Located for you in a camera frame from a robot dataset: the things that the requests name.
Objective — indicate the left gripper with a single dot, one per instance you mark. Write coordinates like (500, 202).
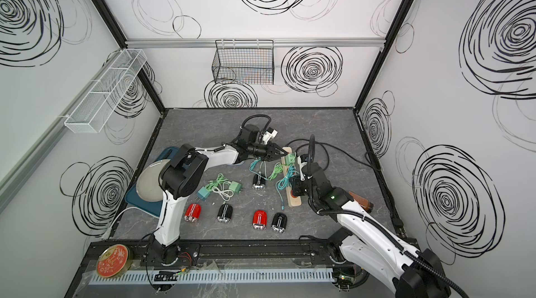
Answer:
(269, 153)

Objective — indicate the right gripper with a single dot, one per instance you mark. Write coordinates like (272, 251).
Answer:
(296, 185)

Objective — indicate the teal cable pink charger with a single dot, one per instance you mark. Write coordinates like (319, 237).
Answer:
(259, 168)

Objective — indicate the beige power strip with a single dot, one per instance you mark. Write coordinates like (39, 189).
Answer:
(289, 180)

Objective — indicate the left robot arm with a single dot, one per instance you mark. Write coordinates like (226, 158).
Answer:
(181, 176)

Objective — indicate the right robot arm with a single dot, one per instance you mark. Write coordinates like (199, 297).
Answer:
(401, 267)

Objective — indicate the amber glass bottle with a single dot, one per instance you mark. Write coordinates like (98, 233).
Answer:
(367, 205)

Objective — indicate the round grey plate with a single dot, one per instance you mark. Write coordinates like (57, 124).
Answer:
(149, 182)

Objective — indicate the teal plastic tray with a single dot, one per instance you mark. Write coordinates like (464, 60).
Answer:
(153, 208)

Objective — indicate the red round tin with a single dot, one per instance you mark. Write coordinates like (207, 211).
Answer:
(114, 261)

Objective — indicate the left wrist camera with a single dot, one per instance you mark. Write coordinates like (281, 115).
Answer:
(269, 135)

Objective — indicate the black wire wall basket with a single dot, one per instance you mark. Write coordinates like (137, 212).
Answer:
(245, 61)

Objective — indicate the white slotted cable duct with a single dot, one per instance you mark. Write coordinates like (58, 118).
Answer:
(237, 276)

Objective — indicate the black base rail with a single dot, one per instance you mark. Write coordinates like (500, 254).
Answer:
(196, 252)

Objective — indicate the white wire wall shelf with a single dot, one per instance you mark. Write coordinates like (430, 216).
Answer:
(117, 90)

